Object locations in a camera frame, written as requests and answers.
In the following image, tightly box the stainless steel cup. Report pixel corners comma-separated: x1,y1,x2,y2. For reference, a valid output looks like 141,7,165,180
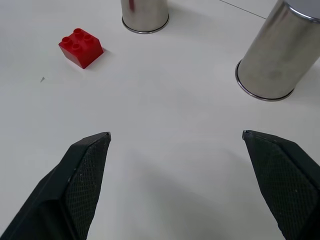
234,0,320,102
120,0,170,35

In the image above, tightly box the red toy building brick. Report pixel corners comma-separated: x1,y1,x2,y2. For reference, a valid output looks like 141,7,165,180
58,27,105,69

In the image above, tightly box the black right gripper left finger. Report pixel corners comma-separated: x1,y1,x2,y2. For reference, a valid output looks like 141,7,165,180
0,131,112,240

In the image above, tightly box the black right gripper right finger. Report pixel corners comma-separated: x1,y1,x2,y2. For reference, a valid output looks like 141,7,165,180
241,129,320,240

